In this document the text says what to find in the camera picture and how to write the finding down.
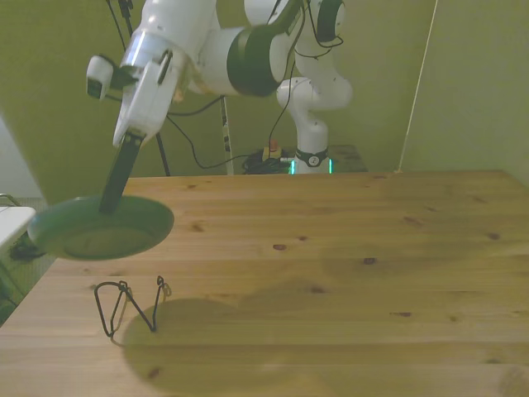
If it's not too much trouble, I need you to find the black cable bundle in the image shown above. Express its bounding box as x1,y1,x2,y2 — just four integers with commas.
241,150,293,175

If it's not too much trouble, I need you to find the green round plate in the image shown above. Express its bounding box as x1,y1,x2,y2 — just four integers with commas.
26,194,176,262

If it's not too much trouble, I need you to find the black wire plate stand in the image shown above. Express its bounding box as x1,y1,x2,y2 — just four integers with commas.
93,275,173,337

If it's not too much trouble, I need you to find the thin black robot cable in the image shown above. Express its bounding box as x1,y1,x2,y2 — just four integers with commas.
261,24,344,160

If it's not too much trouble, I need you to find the dark bag on floor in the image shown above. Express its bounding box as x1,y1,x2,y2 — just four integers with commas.
9,242,50,262

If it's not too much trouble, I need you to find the white vertical strip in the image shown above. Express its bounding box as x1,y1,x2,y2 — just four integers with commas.
217,94,235,175

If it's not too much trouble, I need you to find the red emergency stop button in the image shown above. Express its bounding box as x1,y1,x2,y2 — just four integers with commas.
263,139,283,163

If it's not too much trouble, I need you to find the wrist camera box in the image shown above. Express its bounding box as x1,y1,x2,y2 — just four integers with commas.
85,54,116,102

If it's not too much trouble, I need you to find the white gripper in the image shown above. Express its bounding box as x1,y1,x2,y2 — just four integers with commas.
98,48,175,215

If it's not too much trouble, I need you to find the thin white cord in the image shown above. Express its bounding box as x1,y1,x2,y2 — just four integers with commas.
393,0,440,175

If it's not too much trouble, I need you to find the black tripod stand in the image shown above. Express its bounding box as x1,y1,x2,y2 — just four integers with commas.
105,0,172,177

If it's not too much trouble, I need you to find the white side table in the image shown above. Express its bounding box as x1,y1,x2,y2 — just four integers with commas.
0,193,39,254

